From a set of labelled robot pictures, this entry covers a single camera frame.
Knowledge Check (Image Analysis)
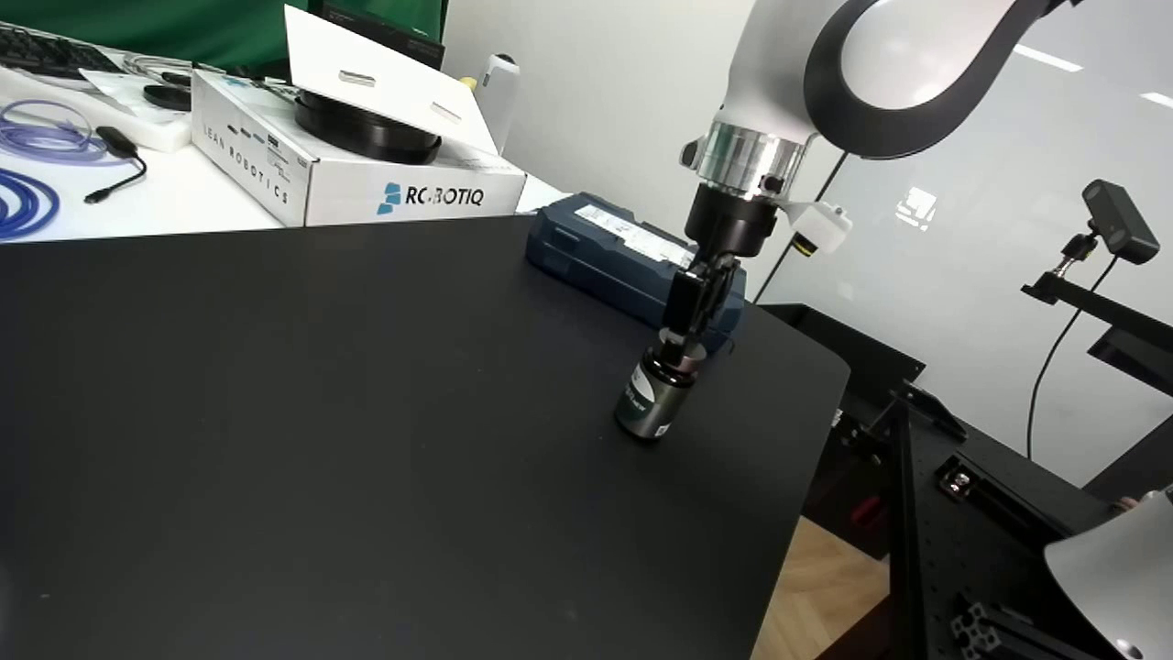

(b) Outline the black adapter with cable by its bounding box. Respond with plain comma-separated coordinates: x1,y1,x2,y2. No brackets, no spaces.
81,122,154,210

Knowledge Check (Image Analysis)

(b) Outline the coiled dark blue cable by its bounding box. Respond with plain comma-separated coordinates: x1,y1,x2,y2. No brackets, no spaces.
0,164,65,241

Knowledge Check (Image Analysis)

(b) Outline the white cylindrical bottle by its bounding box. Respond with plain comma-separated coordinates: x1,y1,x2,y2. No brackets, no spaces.
475,50,525,141

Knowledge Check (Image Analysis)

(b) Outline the dark bottle with brown cap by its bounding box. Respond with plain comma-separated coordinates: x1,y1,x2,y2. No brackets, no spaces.
611,333,709,444

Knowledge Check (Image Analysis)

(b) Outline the black camera cable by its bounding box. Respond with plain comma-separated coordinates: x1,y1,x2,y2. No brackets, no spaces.
1021,230,1122,467

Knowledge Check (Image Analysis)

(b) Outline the white Robotiq cardboard box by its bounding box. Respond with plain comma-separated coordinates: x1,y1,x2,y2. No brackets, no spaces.
188,65,533,230

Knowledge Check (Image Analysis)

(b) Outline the black metal frame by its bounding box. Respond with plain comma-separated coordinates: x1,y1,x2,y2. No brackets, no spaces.
764,301,1173,660

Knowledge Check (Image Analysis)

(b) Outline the coiled light blue cable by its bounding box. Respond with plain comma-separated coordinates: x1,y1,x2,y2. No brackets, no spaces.
0,96,109,164

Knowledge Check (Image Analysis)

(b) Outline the green cloth backdrop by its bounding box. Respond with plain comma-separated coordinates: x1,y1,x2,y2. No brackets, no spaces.
0,0,452,77

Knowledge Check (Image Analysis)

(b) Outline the black keyboard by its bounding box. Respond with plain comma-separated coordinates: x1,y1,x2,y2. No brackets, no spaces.
0,21,125,86

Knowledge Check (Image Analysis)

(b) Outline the blue plastic case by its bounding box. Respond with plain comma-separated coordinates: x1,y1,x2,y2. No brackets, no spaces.
525,188,751,351

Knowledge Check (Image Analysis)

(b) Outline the black camera on stand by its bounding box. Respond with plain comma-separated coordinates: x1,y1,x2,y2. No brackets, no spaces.
1078,177,1162,267

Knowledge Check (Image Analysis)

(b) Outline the black round device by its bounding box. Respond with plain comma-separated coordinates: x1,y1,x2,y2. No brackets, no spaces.
293,87,448,168

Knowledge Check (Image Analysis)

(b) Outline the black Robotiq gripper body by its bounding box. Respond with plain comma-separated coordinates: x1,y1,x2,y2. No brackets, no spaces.
679,180,783,287

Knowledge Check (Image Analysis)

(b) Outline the white cardboard box lid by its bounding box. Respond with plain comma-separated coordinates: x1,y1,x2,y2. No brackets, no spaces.
283,0,502,163

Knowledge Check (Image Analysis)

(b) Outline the white paper sheet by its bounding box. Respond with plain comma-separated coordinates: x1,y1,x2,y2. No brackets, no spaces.
77,61,198,122

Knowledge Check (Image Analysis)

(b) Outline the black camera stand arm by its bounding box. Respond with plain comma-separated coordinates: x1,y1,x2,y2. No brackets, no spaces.
1020,267,1173,397

